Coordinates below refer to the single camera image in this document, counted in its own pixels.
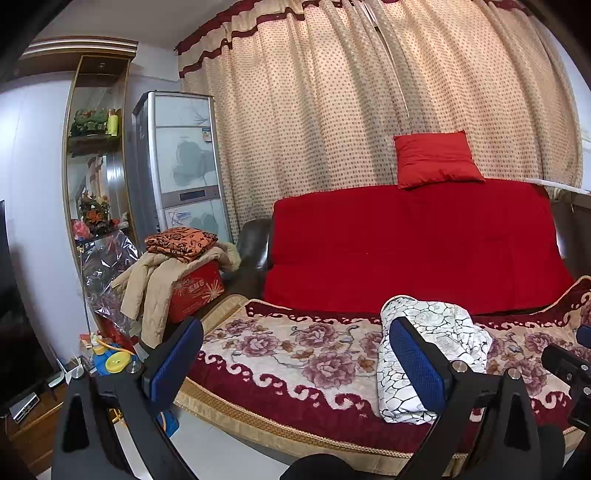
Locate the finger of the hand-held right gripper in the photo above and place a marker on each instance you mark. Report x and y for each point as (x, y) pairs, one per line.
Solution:
(565, 364)
(585, 335)

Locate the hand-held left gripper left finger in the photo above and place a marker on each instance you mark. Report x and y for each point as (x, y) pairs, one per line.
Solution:
(173, 364)

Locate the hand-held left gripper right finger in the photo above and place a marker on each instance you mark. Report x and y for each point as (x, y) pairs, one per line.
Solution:
(418, 364)

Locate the white black-veined patterned coat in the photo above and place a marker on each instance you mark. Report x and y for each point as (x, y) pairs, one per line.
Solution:
(443, 323)

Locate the red cardboard box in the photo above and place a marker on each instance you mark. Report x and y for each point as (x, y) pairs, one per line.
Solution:
(198, 290)

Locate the beige jacket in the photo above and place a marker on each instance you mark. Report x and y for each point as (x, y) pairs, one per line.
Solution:
(157, 286)

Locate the white router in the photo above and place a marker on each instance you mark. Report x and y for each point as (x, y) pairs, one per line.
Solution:
(62, 376)

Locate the floral red beige blanket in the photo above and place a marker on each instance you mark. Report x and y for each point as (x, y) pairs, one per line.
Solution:
(286, 350)

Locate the red sofa cover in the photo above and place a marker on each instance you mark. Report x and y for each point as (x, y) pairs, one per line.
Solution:
(392, 249)

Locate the orange black patterned folded cloth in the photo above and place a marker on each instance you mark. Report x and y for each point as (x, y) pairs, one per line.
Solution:
(182, 244)

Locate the clear plastic bag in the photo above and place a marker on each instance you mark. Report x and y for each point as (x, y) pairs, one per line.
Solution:
(101, 267)

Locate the dark leather sofa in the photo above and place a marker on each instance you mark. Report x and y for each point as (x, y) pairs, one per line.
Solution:
(251, 249)

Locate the white rod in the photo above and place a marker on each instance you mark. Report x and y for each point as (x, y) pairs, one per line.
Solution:
(558, 184)

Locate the silver set-top box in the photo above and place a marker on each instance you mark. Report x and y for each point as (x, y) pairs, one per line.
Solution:
(24, 407)

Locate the wooden television stand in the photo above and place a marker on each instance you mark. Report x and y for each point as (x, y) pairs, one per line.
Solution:
(32, 438)

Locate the black television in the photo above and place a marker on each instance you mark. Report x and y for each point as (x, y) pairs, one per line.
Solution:
(18, 323)

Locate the artificial flower bouquet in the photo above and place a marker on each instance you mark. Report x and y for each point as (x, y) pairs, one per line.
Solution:
(94, 214)

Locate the red pillow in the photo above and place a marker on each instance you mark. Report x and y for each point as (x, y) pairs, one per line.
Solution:
(436, 159)

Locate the yellow-green bottle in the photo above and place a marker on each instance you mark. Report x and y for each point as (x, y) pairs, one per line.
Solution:
(113, 123)

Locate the green ornament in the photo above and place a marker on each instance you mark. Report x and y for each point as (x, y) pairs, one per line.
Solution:
(87, 122)

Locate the beige dotted curtain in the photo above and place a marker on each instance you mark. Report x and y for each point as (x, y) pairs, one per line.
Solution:
(300, 115)

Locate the wooden shelf cabinet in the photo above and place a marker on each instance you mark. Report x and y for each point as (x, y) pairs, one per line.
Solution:
(99, 64)

